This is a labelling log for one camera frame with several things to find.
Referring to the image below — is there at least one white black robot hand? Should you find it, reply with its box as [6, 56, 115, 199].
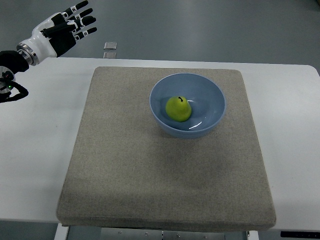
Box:
[19, 0, 97, 65]

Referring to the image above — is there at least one green pear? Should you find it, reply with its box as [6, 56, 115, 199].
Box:
[165, 96, 192, 122]

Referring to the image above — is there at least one black label strip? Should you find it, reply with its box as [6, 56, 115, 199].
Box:
[280, 231, 320, 239]

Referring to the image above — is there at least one beige fabric mat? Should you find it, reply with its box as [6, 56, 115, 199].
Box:
[56, 66, 276, 232]

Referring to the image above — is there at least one lower metal floor plate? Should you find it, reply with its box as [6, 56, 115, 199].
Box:
[103, 51, 117, 59]

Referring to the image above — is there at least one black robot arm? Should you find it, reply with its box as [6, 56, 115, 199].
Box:
[0, 43, 38, 103]

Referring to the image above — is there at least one white table frame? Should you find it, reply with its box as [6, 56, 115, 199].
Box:
[54, 223, 259, 240]

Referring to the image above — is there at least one upper metal floor plate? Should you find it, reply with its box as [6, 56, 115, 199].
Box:
[103, 41, 117, 50]

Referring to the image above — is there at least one blue bowl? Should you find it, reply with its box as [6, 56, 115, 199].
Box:
[149, 73, 227, 139]

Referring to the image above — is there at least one metal floor plate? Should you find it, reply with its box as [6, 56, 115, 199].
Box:
[103, 51, 117, 59]
[103, 41, 117, 50]

